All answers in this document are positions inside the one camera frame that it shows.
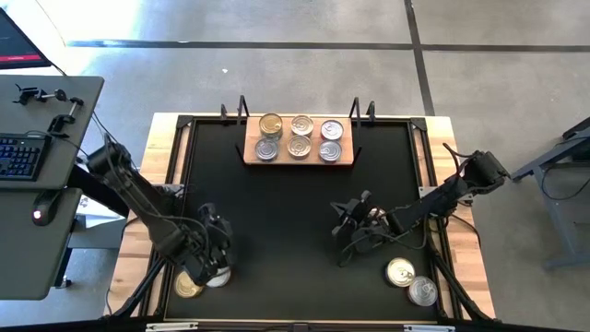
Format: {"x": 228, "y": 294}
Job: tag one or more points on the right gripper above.
{"x": 364, "y": 230}

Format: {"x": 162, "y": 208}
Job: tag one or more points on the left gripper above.
{"x": 216, "y": 235}

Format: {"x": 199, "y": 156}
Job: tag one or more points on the green label fish can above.
{"x": 223, "y": 279}
{"x": 270, "y": 124}
{"x": 266, "y": 149}

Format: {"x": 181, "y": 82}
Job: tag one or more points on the red label tuna can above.
{"x": 332, "y": 130}
{"x": 330, "y": 150}
{"x": 422, "y": 291}

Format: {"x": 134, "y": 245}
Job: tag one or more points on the wooden shelf black metal legs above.
{"x": 249, "y": 157}

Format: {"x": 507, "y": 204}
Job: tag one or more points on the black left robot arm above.
{"x": 138, "y": 203}

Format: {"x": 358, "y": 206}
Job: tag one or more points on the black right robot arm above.
{"x": 442, "y": 198}

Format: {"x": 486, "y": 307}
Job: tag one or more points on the black table mat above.
{"x": 295, "y": 258}

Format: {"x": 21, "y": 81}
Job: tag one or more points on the tin can pale lid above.
{"x": 400, "y": 272}

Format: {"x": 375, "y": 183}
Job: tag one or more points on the white paper sheet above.
{"x": 99, "y": 206}

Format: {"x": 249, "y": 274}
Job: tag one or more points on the black computer mouse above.
{"x": 43, "y": 209}

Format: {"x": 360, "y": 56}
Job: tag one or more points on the black desk clamp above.
{"x": 64, "y": 121}
{"x": 39, "y": 95}

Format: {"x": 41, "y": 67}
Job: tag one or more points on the black keyboard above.
{"x": 20, "y": 157}

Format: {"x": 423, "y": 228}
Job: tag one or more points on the grey desk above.
{"x": 27, "y": 120}

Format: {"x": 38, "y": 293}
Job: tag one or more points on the grey metal stand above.
{"x": 564, "y": 221}

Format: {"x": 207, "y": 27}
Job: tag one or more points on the dark desk monitor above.
{"x": 18, "y": 41}

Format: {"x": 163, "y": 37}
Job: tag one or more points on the silver metal bracket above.
{"x": 428, "y": 328}
{"x": 171, "y": 326}

